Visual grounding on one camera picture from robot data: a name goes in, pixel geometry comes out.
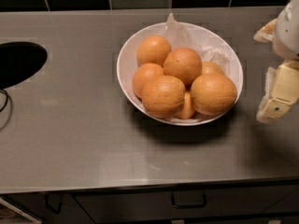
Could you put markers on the dark drawer front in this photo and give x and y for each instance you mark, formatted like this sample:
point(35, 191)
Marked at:
point(163, 205)

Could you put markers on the black drawer handle centre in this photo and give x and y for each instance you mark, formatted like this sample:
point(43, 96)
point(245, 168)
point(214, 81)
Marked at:
point(188, 199)

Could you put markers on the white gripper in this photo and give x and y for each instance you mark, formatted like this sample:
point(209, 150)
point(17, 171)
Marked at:
point(287, 34)

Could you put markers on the white paper liner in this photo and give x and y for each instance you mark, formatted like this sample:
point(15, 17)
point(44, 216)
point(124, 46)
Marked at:
point(210, 47)

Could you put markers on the black round object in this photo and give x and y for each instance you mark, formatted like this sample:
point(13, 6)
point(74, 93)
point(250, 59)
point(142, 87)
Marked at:
point(19, 61)

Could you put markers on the black drawer handle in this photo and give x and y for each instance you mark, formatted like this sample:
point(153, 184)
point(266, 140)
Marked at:
point(54, 203)
point(188, 199)

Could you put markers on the black drawer handle left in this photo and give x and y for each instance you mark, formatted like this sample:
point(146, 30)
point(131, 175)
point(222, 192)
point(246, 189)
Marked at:
point(54, 203)

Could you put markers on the orange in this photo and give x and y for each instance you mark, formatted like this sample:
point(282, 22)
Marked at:
point(163, 97)
point(143, 74)
point(153, 49)
point(210, 67)
point(184, 64)
point(188, 110)
point(213, 94)

